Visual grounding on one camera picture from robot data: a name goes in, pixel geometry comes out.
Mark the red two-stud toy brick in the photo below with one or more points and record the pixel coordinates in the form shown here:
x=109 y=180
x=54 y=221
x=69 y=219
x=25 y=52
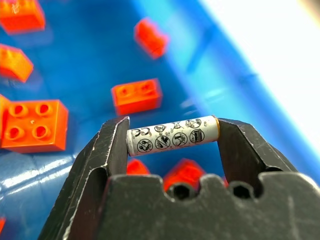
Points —
x=137 y=96

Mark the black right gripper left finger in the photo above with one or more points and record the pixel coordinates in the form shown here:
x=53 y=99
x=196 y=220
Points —
x=95 y=160

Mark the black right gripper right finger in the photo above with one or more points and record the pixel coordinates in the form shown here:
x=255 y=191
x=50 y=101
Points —
x=240 y=147

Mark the red four-stud toy brick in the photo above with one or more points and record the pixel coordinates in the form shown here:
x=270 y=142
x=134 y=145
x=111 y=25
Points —
x=32 y=126

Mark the blue plastic bin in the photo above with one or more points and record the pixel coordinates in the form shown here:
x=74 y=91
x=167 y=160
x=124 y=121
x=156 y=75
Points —
x=100 y=75

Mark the white battery with warning symbols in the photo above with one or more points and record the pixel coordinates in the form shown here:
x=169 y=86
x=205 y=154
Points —
x=172 y=135

